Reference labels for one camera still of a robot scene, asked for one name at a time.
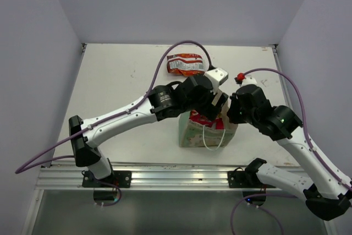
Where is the pink Real crisps bag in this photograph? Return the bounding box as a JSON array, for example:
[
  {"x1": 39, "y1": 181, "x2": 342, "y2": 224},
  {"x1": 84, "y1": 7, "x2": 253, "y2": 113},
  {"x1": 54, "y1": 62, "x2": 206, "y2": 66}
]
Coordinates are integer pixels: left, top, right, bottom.
[{"x1": 189, "y1": 110, "x2": 224, "y2": 130}]

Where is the green printed paper bag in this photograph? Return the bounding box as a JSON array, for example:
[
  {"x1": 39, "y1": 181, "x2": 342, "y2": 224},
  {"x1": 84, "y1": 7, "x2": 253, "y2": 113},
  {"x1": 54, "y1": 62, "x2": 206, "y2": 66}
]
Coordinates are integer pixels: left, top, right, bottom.
[{"x1": 178, "y1": 103, "x2": 238, "y2": 151}]

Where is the red orange snack bag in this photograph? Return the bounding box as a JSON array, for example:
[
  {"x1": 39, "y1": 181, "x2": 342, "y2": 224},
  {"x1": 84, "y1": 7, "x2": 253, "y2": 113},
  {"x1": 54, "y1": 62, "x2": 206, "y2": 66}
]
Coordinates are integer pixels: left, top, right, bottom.
[{"x1": 167, "y1": 53, "x2": 205, "y2": 77}]

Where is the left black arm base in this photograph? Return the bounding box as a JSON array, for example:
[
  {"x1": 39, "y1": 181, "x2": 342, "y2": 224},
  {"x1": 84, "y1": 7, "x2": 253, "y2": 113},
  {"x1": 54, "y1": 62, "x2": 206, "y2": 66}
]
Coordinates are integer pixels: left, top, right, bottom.
[{"x1": 81, "y1": 170, "x2": 132, "y2": 188}]

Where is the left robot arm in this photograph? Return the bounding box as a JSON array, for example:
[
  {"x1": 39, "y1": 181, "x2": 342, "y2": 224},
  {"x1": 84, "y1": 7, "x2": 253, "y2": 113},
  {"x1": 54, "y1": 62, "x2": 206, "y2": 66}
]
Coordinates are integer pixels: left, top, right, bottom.
[{"x1": 69, "y1": 74, "x2": 228, "y2": 187}]

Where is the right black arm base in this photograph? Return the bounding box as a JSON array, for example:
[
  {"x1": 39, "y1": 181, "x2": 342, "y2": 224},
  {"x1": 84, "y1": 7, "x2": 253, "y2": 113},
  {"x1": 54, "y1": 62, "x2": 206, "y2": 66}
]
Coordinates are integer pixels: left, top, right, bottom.
[{"x1": 227, "y1": 167, "x2": 259, "y2": 188}]

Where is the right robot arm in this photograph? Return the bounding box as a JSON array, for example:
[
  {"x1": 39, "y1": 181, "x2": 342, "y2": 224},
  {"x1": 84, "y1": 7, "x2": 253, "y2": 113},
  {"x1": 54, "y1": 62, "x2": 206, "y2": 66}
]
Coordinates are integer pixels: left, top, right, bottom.
[{"x1": 227, "y1": 84, "x2": 351, "y2": 221}]

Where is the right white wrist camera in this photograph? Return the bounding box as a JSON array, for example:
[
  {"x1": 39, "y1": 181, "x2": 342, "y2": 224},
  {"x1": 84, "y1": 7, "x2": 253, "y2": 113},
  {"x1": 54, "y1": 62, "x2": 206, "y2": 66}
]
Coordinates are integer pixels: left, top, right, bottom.
[{"x1": 242, "y1": 75, "x2": 257, "y2": 86}]

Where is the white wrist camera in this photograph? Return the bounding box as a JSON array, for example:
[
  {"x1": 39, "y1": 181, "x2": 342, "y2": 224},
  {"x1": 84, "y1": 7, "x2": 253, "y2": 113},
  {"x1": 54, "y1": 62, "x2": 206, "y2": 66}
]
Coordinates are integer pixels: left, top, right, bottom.
[
  {"x1": 242, "y1": 75, "x2": 257, "y2": 86},
  {"x1": 204, "y1": 68, "x2": 228, "y2": 90}
]

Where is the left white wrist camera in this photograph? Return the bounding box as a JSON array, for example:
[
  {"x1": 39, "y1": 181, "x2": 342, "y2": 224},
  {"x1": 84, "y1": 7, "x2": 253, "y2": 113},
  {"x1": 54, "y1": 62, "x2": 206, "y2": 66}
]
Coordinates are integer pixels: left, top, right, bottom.
[{"x1": 204, "y1": 68, "x2": 228, "y2": 90}]

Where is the aluminium rail frame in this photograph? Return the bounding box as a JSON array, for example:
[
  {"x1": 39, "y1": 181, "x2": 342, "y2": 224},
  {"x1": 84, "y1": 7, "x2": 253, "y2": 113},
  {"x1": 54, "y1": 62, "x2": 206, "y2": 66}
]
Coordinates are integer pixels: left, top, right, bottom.
[{"x1": 35, "y1": 160, "x2": 316, "y2": 192}]

